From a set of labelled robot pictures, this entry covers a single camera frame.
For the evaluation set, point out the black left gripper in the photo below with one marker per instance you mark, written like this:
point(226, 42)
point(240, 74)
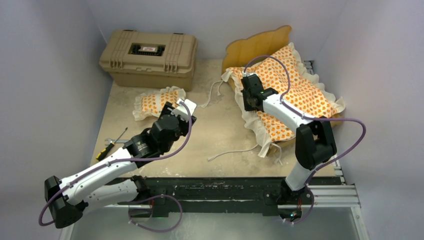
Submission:
point(184, 126)

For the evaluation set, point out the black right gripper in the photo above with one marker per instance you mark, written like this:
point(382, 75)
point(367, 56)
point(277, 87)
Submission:
point(247, 107)

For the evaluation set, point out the orange patterned white blanket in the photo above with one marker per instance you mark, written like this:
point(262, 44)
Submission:
point(283, 71)

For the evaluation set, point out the wooden pet bed frame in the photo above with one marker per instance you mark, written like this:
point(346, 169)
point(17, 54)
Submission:
point(256, 49)

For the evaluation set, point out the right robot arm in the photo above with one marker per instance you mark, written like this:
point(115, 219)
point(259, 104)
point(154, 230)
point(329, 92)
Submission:
point(314, 138)

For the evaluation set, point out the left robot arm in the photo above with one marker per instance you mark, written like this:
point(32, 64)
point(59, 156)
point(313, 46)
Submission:
point(69, 198)

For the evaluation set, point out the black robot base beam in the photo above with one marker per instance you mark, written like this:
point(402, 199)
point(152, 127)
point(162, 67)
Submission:
point(222, 195)

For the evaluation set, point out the small orange patterned pillow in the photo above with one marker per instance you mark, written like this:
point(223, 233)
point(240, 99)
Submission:
point(151, 103)

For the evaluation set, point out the silver open-end wrench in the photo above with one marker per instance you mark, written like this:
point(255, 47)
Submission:
point(109, 141)

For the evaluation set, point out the yellow black screwdriver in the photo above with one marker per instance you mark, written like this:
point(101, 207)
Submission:
point(102, 154)

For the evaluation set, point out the tan plastic tool case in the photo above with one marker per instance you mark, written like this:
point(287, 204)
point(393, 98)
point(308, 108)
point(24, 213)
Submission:
point(150, 60)

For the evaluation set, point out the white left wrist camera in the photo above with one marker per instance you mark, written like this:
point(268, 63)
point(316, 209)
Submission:
point(185, 108)

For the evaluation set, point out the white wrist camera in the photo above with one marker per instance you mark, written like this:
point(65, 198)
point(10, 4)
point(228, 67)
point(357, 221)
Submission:
point(245, 74)
point(185, 108)

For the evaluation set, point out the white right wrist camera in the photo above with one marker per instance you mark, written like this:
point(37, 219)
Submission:
point(245, 74)

